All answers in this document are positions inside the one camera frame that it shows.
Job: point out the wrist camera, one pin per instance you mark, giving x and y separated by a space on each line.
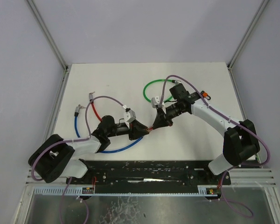
129 116
156 103

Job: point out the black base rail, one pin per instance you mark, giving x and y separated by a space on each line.
187 172

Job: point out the orange padlock with keys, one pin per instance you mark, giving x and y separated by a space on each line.
205 95

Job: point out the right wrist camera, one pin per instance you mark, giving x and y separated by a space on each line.
156 103

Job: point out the green cable lock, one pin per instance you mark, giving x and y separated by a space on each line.
154 86

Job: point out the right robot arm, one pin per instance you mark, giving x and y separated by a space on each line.
240 142

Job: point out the aluminium frame post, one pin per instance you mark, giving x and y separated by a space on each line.
45 31
261 9

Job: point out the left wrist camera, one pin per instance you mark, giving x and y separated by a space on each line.
129 116

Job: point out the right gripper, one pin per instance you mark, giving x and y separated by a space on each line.
162 119

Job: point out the red cable lock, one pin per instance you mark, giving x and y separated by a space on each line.
91 97

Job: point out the right aluminium frame post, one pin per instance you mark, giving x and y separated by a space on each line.
261 9

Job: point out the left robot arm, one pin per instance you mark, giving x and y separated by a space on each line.
57 156

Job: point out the left aluminium frame post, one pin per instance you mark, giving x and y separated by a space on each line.
45 31

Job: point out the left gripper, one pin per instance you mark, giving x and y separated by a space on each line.
136 129

